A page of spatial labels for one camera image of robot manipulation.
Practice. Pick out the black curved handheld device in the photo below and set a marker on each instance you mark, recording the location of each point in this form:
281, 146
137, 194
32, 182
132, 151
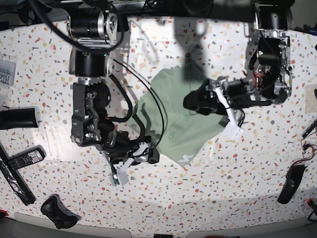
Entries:
293, 179

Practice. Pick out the clear plastic parts box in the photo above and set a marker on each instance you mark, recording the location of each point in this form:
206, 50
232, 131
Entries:
7, 70

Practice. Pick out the beige perforated pad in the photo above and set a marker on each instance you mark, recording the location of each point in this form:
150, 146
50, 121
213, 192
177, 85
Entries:
310, 99

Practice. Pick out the light green T-shirt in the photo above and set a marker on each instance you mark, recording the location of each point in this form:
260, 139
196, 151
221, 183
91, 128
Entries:
182, 133

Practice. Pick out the black game controller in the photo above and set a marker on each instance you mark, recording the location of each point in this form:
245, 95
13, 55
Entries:
51, 208

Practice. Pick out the long black flat bar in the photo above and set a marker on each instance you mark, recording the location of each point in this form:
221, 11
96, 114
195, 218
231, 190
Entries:
14, 179

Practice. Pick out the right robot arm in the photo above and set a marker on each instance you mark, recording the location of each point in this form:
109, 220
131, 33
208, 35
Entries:
94, 29

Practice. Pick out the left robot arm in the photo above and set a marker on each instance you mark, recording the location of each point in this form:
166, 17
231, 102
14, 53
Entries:
271, 79

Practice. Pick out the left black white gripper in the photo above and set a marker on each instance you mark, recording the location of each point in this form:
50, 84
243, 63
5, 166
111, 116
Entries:
225, 98

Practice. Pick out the black TV remote control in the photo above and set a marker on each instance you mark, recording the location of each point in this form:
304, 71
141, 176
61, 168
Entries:
26, 158

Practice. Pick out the black cylindrical tube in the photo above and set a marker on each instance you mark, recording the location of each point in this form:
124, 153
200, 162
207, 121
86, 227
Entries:
19, 118

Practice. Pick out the black probe with cable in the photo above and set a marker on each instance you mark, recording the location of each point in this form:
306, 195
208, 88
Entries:
309, 129

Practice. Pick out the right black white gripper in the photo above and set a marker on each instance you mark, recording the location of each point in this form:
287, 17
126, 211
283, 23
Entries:
120, 153

